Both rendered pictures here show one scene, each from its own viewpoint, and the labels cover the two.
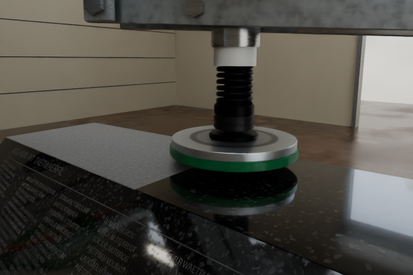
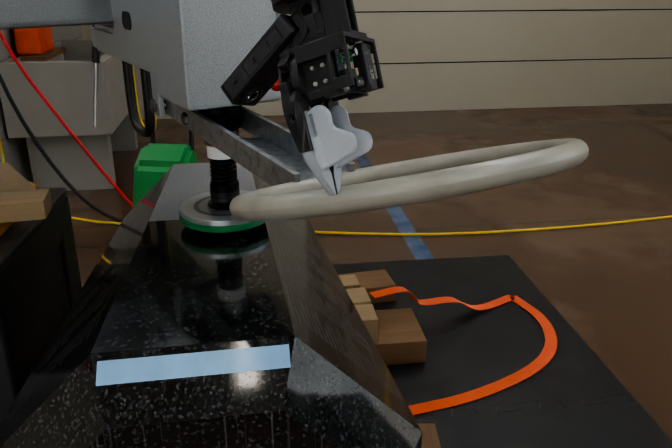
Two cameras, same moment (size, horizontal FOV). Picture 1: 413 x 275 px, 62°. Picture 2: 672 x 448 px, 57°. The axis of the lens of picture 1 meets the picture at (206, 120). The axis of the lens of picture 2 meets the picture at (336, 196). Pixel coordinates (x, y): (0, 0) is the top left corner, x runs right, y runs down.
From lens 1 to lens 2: 1.28 m
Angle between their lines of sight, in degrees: 42
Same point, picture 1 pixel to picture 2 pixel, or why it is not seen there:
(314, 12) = (215, 139)
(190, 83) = not seen: outside the picture
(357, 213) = (191, 265)
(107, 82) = (537, 53)
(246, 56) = (215, 153)
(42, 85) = (430, 53)
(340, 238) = (155, 268)
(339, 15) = (222, 144)
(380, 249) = (154, 276)
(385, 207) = (209, 269)
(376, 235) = (169, 273)
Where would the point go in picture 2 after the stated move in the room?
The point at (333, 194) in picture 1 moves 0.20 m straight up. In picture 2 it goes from (211, 255) to (204, 166)
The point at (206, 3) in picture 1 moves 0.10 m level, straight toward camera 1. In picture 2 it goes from (189, 117) to (150, 125)
